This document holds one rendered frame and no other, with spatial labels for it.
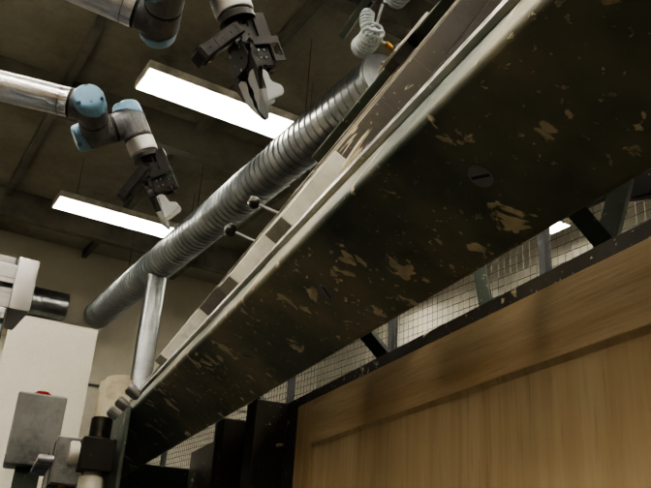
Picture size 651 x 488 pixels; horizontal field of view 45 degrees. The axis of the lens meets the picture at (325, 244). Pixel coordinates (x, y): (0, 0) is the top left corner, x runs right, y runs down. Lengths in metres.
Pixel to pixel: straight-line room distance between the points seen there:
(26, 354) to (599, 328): 5.05
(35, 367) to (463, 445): 4.84
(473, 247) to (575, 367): 0.20
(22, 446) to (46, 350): 3.49
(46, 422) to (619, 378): 1.68
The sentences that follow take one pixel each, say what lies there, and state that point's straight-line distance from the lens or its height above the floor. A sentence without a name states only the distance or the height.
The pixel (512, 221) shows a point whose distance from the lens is 0.53.
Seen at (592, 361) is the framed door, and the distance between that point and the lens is 0.71.
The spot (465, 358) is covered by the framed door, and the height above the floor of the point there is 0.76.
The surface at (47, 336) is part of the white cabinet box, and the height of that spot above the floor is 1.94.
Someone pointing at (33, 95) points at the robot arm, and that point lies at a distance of 2.06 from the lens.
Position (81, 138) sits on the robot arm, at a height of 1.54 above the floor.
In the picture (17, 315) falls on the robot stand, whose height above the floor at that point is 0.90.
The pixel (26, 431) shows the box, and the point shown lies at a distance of 2.14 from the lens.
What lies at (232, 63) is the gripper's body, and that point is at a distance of 1.51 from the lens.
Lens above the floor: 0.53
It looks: 23 degrees up
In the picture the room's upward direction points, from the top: 4 degrees clockwise
